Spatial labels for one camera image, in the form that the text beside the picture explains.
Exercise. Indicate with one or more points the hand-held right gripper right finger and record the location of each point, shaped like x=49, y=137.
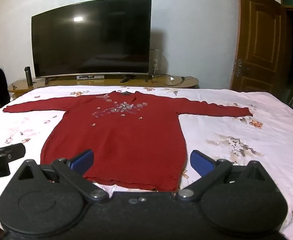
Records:
x=199, y=162

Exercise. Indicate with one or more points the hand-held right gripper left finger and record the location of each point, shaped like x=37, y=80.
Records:
x=82, y=159

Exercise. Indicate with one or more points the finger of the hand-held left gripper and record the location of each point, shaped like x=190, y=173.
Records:
x=14, y=150

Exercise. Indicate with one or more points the red embroidered sweater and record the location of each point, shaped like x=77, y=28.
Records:
x=126, y=140

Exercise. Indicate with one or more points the floral white bed sheet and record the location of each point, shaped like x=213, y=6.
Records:
x=249, y=160

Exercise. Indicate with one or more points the black thermos bottle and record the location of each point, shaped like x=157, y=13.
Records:
x=28, y=76

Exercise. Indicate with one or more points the wooden television stand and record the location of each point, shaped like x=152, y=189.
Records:
x=104, y=83

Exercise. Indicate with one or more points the silver set-top box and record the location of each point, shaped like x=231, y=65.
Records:
x=90, y=77

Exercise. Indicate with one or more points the translucent grey box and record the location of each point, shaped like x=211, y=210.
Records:
x=156, y=62

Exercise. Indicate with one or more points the curved black television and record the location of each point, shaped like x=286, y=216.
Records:
x=91, y=40

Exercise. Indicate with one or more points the brown wooden door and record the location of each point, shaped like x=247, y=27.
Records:
x=261, y=42

